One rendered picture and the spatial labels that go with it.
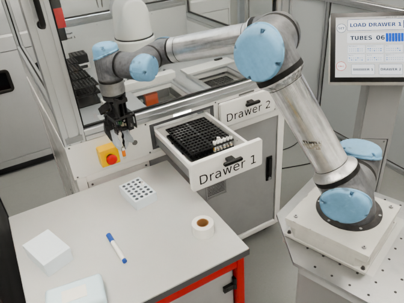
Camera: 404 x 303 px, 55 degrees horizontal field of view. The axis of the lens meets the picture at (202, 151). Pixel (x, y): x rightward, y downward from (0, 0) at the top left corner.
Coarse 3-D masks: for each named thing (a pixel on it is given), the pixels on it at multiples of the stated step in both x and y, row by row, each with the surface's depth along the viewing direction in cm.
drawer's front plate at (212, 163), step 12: (240, 144) 134; (252, 144) 135; (216, 156) 129; (252, 156) 138; (192, 168) 126; (204, 168) 128; (216, 168) 131; (228, 168) 134; (240, 168) 137; (192, 180) 128; (204, 180) 131; (216, 180) 134
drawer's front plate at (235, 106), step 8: (248, 96) 167; (256, 96) 169; (264, 96) 171; (224, 104) 162; (232, 104) 164; (240, 104) 166; (256, 104) 171; (264, 104) 173; (272, 104) 176; (224, 112) 164; (232, 112) 166; (240, 112) 168; (248, 112) 171; (256, 112) 173; (264, 112) 176; (224, 120) 166; (232, 120) 168; (240, 120) 170
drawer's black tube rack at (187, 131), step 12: (192, 120) 157; (204, 120) 156; (168, 132) 150; (180, 132) 150; (192, 132) 149; (204, 132) 148; (216, 132) 149; (180, 144) 143; (192, 144) 141; (204, 144) 141; (192, 156) 140; (204, 156) 139
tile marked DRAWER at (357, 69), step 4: (352, 64) 164; (356, 64) 164; (360, 64) 164; (364, 64) 163; (368, 64) 163; (372, 64) 163; (352, 68) 164; (356, 68) 164; (360, 68) 164; (364, 68) 163; (368, 68) 163; (372, 68) 163; (352, 72) 164; (356, 72) 164; (360, 72) 163; (364, 72) 163; (368, 72) 163; (372, 72) 162
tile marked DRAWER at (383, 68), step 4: (380, 64) 162; (384, 64) 162; (388, 64) 162; (392, 64) 162; (396, 64) 161; (400, 64) 161; (380, 68) 162; (384, 68) 162; (388, 68) 162; (392, 68) 161; (396, 68) 161; (400, 68) 161; (380, 72) 162; (384, 72) 162; (388, 72) 161; (392, 72) 161; (396, 72) 161; (400, 72) 161
